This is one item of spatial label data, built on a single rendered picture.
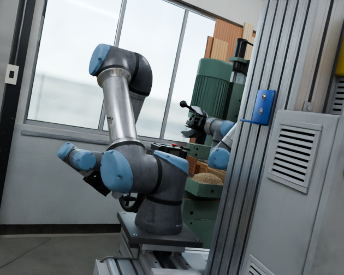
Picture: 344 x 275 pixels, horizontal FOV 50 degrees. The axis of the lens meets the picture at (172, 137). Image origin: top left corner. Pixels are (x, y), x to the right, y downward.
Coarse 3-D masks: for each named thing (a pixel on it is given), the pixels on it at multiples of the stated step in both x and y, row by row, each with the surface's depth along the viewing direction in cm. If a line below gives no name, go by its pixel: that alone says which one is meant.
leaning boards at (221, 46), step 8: (216, 24) 343; (224, 24) 348; (248, 24) 360; (216, 32) 344; (224, 32) 349; (232, 32) 354; (240, 32) 359; (248, 32) 361; (208, 40) 336; (216, 40) 338; (224, 40) 350; (232, 40) 355; (248, 40) 362; (208, 48) 337; (216, 48) 339; (224, 48) 344; (232, 48) 353; (248, 48) 363; (208, 56) 339; (216, 56) 340; (224, 56) 345; (232, 56) 355; (248, 56) 367
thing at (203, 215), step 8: (184, 200) 167; (192, 200) 168; (200, 200) 171; (208, 200) 174; (216, 200) 177; (184, 208) 167; (192, 208) 169; (200, 208) 171; (208, 208) 174; (216, 208) 176; (184, 216) 168; (192, 216) 170; (200, 216) 172; (208, 216) 174; (216, 216) 177
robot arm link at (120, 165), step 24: (96, 48) 125; (120, 48) 127; (96, 72) 122; (120, 72) 120; (120, 96) 116; (120, 120) 111; (120, 144) 105; (120, 168) 100; (144, 168) 104; (120, 192) 106; (144, 192) 107
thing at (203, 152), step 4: (188, 144) 191; (192, 144) 188; (196, 144) 190; (188, 148) 190; (192, 148) 187; (196, 148) 187; (200, 148) 188; (204, 148) 190; (208, 148) 191; (188, 152) 190; (192, 152) 187; (196, 152) 188; (200, 152) 189; (204, 152) 190; (208, 152) 191; (192, 156) 187; (196, 156) 188; (200, 156) 189; (204, 156) 190; (208, 156) 192
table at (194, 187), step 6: (192, 180) 163; (186, 186) 167; (192, 186) 163; (198, 186) 159; (204, 186) 160; (210, 186) 161; (216, 186) 163; (222, 186) 165; (192, 192) 162; (198, 192) 159; (204, 192) 160; (210, 192) 162; (216, 192) 163
